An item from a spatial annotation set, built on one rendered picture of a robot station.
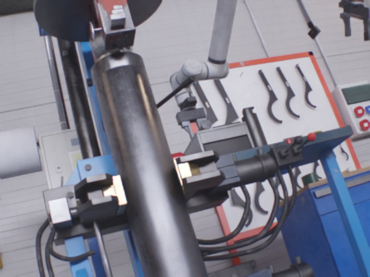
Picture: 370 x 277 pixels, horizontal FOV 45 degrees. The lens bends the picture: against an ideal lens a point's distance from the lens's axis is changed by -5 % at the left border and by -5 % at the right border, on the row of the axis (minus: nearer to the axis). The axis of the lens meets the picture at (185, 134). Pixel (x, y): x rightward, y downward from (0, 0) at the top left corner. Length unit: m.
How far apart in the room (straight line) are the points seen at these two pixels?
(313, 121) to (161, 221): 3.03
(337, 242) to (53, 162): 1.67
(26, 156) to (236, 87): 2.29
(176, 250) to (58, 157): 1.19
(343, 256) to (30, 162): 1.85
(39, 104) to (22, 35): 0.72
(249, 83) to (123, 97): 2.73
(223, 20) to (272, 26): 2.76
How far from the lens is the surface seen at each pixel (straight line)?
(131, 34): 1.70
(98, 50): 1.87
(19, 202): 3.73
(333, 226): 2.82
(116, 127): 1.68
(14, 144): 2.58
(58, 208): 1.69
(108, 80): 1.74
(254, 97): 4.28
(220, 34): 2.13
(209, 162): 1.66
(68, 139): 2.59
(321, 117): 4.48
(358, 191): 2.97
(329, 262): 2.84
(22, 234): 3.68
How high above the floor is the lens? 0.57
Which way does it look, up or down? 18 degrees up
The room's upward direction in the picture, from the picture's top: 17 degrees counter-clockwise
